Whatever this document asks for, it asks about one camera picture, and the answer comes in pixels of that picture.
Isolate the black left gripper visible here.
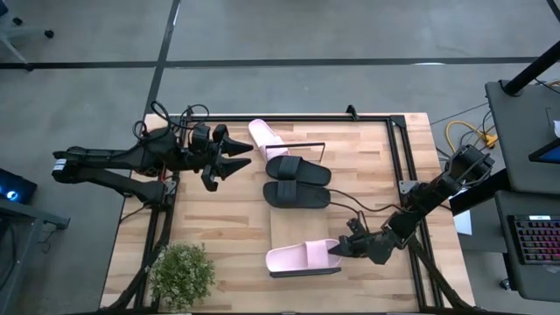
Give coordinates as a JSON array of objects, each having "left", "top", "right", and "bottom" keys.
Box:
[{"left": 178, "top": 124, "right": 255, "bottom": 192}]

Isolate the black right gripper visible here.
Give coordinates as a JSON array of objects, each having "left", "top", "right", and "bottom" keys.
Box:
[{"left": 327, "top": 228, "right": 397, "bottom": 266}]

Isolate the pink slide sandal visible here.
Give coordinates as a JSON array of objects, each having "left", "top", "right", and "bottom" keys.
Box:
[
  {"left": 264, "top": 238, "right": 344, "bottom": 273},
  {"left": 248, "top": 118, "right": 291, "bottom": 163}
]

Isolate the black slide sandal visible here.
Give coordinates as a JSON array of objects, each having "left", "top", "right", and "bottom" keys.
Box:
[
  {"left": 262, "top": 180, "right": 333, "bottom": 210},
  {"left": 264, "top": 155, "right": 333, "bottom": 187}
]

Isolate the white paper sheet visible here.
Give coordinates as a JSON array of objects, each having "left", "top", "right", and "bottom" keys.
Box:
[{"left": 450, "top": 186, "right": 474, "bottom": 237}]

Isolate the small green potted table plant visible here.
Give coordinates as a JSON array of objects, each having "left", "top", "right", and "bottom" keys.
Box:
[{"left": 148, "top": 242, "right": 217, "bottom": 313}]

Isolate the black flat panel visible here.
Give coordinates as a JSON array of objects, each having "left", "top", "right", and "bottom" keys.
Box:
[{"left": 448, "top": 168, "right": 512, "bottom": 218}]

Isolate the grey desk with keyboard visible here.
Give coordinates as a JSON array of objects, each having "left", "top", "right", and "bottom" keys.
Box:
[{"left": 493, "top": 190, "right": 560, "bottom": 304}]

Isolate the backlit black keyboard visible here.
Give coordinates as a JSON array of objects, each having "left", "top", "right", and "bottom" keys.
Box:
[{"left": 507, "top": 213, "right": 560, "bottom": 266}]

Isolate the grey metal stand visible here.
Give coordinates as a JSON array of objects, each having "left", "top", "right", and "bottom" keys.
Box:
[{"left": 0, "top": 199, "right": 72, "bottom": 315}]

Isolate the grey desk with black pole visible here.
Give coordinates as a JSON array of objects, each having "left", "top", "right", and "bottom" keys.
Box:
[{"left": 484, "top": 80, "right": 560, "bottom": 196}]

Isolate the black computer with blue light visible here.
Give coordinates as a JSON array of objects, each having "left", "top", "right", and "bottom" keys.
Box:
[{"left": 0, "top": 168, "right": 39, "bottom": 206}]

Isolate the grey office chair base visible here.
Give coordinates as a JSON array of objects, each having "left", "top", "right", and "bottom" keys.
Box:
[{"left": 0, "top": 0, "right": 56, "bottom": 73}]

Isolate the tablet with blue screen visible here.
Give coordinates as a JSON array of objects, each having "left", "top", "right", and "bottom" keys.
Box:
[{"left": 528, "top": 138, "right": 560, "bottom": 165}]

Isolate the black round pole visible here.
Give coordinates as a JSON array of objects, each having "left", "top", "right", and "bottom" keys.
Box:
[{"left": 501, "top": 40, "right": 560, "bottom": 97}]

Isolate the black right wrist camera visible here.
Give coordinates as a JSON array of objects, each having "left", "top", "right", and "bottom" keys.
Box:
[{"left": 346, "top": 216, "right": 369, "bottom": 237}]

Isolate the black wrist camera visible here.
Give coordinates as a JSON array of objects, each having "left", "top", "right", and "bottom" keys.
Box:
[
  {"left": 190, "top": 122, "right": 214, "bottom": 154},
  {"left": 346, "top": 216, "right": 369, "bottom": 237}
]

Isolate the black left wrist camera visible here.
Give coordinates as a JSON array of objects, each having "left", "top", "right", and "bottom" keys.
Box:
[{"left": 190, "top": 122, "right": 214, "bottom": 154}]

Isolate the wood shelf black metal frame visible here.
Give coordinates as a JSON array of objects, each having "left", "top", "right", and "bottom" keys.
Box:
[{"left": 266, "top": 141, "right": 343, "bottom": 279}]

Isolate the black right camera cable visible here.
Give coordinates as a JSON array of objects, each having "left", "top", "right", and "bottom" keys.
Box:
[{"left": 326, "top": 187, "right": 406, "bottom": 225}]

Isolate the black camera cable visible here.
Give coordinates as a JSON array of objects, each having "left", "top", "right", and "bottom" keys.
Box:
[
  {"left": 150, "top": 100, "right": 211, "bottom": 132},
  {"left": 326, "top": 187, "right": 406, "bottom": 225}
]

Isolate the black aluminium table frame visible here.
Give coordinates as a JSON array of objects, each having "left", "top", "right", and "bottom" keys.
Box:
[{"left": 102, "top": 112, "right": 476, "bottom": 315}]

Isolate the black left camera cable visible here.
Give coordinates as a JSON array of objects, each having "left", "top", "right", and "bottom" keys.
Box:
[{"left": 150, "top": 100, "right": 211, "bottom": 132}]

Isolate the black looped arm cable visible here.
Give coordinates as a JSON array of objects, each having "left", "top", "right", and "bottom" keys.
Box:
[{"left": 131, "top": 120, "right": 151, "bottom": 141}]

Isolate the yellow cable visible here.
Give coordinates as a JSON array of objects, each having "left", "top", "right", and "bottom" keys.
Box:
[{"left": 444, "top": 120, "right": 500, "bottom": 153}]

